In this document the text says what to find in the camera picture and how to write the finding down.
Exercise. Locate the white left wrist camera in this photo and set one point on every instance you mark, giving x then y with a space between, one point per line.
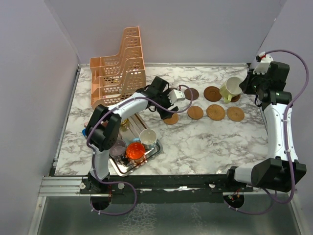
175 95

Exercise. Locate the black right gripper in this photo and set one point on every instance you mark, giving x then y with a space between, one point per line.
246 84

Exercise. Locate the peach plastic file organizer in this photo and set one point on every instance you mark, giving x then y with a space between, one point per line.
115 78

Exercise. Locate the yellow black mug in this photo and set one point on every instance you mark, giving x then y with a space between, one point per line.
124 122

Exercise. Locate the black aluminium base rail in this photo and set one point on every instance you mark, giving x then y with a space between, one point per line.
152 189

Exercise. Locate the light brown wooden coaster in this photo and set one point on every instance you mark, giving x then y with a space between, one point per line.
195 112

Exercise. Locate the purple glass cup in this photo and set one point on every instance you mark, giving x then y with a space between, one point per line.
118 149

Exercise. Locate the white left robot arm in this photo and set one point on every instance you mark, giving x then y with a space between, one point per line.
103 127

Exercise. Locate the white blue mug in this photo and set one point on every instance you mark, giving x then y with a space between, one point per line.
148 138

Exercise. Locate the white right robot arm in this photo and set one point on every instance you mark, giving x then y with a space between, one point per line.
281 171

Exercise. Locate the silver metal tray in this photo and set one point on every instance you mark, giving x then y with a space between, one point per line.
127 133

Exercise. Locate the blue sponge block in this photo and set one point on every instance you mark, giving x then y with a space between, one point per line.
84 133

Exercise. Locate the dark brown wooden coaster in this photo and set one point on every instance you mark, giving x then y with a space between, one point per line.
191 93

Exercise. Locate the orange metallic cup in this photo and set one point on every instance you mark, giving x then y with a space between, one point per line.
135 152

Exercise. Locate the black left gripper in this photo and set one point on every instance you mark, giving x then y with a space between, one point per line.
164 114

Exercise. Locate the woven rattan coaster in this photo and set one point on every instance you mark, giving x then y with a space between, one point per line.
235 114
215 112

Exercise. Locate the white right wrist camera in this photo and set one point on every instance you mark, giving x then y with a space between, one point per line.
264 61

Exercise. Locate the light beech wooden coaster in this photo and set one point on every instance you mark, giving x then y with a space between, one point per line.
173 120

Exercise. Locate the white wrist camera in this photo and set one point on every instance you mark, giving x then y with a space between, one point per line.
175 95
264 61

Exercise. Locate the brown ringed wooden saucer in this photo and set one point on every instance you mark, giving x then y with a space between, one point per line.
212 94

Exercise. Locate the white cream cup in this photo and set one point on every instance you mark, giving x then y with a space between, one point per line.
230 89

